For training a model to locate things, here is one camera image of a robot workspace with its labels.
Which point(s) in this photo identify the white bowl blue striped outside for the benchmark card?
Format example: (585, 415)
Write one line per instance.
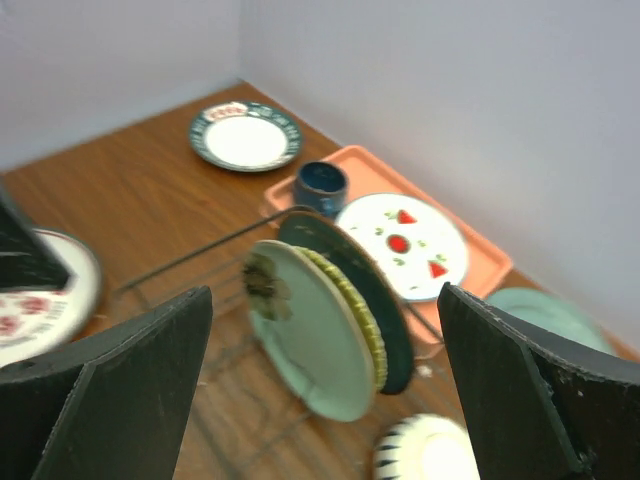
(424, 447)

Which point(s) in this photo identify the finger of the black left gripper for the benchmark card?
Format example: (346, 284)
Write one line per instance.
(26, 262)

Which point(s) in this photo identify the black wire dish rack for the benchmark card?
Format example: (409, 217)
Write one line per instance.
(244, 422)

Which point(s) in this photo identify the salmon pink plastic tray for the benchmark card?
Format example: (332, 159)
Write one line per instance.
(489, 265)

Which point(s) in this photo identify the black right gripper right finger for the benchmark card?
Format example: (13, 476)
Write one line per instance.
(537, 405)

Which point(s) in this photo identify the white plate red characters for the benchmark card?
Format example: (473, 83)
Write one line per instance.
(35, 322)

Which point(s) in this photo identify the dark teal speckled plate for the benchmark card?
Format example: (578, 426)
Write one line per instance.
(314, 232)

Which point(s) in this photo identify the dark blue mug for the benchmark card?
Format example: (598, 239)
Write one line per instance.
(322, 186)

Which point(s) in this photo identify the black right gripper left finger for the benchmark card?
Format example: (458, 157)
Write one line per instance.
(113, 405)

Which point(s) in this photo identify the grey green round plate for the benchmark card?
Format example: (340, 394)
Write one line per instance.
(552, 314)

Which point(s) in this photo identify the mint green flower plate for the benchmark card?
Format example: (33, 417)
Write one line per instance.
(308, 331)

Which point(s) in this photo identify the white watermelon pattern plate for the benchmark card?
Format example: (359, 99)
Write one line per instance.
(416, 246)

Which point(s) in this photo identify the white plate dark patterned rim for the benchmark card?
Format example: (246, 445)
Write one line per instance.
(247, 137)

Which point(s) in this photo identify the yellow woven round coaster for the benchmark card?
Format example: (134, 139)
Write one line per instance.
(361, 311)

